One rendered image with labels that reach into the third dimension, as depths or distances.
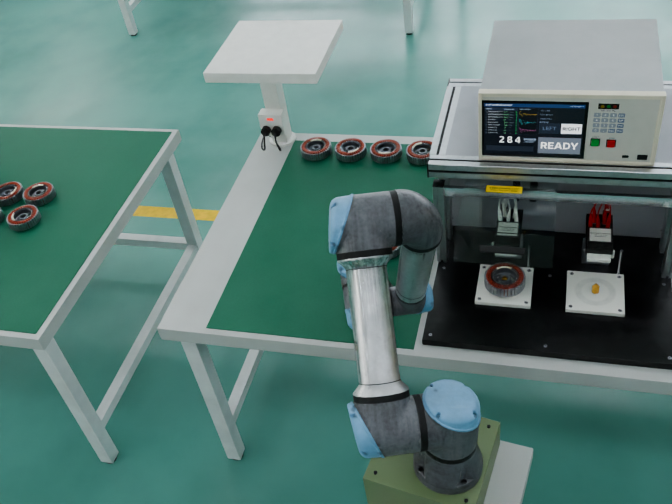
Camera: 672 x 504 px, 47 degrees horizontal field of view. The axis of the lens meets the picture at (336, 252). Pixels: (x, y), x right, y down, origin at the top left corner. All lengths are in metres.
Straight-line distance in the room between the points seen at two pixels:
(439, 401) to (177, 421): 1.65
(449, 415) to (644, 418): 1.47
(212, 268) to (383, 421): 1.06
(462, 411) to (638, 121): 0.86
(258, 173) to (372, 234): 1.30
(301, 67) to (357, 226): 0.98
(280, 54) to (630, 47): 1.04
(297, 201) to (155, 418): 1.04
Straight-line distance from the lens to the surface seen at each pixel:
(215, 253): 2.51
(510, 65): 2.11
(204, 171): 4.22
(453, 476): 1.70
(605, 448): 2.86
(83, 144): 3.26
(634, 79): 2.06
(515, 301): 2.18
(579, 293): 2.21
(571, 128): 2.04
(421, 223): 1.57
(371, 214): 1.55
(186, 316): 2.34
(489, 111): 2.02
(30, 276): 2.71
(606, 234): 2.19
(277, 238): 2.50
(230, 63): 2.54
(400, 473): 1.77
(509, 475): 1.89
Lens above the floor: 2.36
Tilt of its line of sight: 42 degrees down
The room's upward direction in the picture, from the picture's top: 10 degrees counter-clockwise
